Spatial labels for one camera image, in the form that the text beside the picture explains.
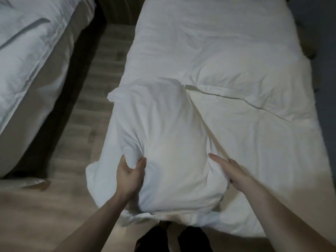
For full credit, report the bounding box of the person's left hand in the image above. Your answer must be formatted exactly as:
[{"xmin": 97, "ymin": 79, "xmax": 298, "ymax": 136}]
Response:
[{"xmin": 115, "ymin": 155, "xmax": 147, "ymax": 201}]

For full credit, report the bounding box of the person's right hand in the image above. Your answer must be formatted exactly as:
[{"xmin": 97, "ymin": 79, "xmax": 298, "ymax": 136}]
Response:
[{"xmin": 208, "ymin": 153, "xmax": 253, "ymax": 191}]

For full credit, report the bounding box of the white pillow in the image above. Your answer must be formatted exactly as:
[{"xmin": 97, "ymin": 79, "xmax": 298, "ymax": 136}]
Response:
[
  {"xmin": 184, "ymin": 46, "xmax": 317, "ymax": 123},
  {"xmin": 86, "ymin": 77, "xmax": 229, "ymax": 226}
]

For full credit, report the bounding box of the person's right forearm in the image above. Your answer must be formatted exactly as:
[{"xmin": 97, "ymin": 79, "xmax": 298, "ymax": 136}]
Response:
[{"xmin": 238, "ymin": 176, "xmax": 336, "ymax": 252}]

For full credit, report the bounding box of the person's left forearm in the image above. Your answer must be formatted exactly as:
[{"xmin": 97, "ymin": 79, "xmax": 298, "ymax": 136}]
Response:
[{"xmin": 54, "ymin": 192, "xmax": 138, "ymax": 252}]

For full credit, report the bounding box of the bed with white sheet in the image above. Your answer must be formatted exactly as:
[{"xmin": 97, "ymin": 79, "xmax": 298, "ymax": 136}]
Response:
[{"xmin": 86, "ymin": 0, "xmax": 336, "ymax": 246}]

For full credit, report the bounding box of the person's left foot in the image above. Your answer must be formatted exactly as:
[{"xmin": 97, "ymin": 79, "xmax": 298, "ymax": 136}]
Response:
[{"xmin": 134, "ymin": 225, "xmax": 169, "ymax": 252}]

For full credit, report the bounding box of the person's foot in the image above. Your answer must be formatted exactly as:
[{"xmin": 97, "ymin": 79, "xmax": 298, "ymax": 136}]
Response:
[
  {"xmin": 178, "ymin": 227, "xmax": 214, "ymax": 252},
  {"xmin": 134, "ymin": 225, "xmax": 169, "ymax": 252}
]

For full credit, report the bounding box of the person's right foot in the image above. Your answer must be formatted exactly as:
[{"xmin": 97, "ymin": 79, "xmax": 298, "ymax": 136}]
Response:
[{"xmin": 178, "ymin": 227, "xmax": 214, "ymax": 252}]

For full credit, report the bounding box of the bed with beige base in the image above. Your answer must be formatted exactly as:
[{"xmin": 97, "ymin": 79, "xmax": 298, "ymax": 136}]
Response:
[{"xmin": 0, "ymin": 0, "xmax": 107, "ymax": 179}]

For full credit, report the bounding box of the white duvet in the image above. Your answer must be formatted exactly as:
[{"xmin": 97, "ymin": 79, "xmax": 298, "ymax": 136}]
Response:
[{"xmin": 0, "ymin": 0, "xmax": 96, "ymax": 135}]

